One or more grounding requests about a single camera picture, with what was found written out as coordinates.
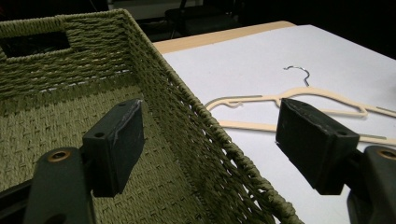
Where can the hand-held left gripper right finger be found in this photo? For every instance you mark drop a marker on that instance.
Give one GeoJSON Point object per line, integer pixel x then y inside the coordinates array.
{"type": "Point", "coordinates": [314, 146]}

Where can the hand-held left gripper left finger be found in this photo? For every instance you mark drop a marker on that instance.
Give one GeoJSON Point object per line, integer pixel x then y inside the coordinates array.
{"type": "Point", "coordinates": [115, 149]}

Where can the beige clothes hanger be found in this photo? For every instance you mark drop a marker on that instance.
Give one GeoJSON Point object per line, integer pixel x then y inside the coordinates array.
{"type": "Point", "coordinates": [314, 90]}

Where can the green woven basket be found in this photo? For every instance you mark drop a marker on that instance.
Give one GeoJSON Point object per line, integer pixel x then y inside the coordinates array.
{"type": "Point", "coordinates": [46, 124]}

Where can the white table cover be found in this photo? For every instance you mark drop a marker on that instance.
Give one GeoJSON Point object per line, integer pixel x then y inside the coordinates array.
{"type": "Point", "coordinates": [249, 56]}

